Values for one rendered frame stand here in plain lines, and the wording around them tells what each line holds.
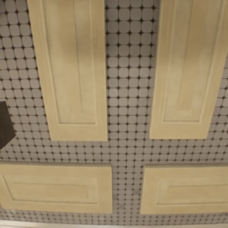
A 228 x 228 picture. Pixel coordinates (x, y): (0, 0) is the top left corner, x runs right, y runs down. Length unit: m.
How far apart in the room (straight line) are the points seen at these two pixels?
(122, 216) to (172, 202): 0.23
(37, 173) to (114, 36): 0.55
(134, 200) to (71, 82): 0.55
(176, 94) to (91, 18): 0.31
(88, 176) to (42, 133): 0.23
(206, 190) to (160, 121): 0.37
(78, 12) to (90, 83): 0.18
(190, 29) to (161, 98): 0.19
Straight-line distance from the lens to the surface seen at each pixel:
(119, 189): 0.71
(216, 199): 0.85
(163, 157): 0.62
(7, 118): 0.23
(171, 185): 0.70
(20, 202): 0.86
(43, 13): 0.50
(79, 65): 0.47
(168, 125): 0.53
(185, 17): 0.49
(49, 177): 0.69
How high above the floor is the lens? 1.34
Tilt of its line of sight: 67 degrees down
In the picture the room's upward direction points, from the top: 177 degrees counter-clockwise
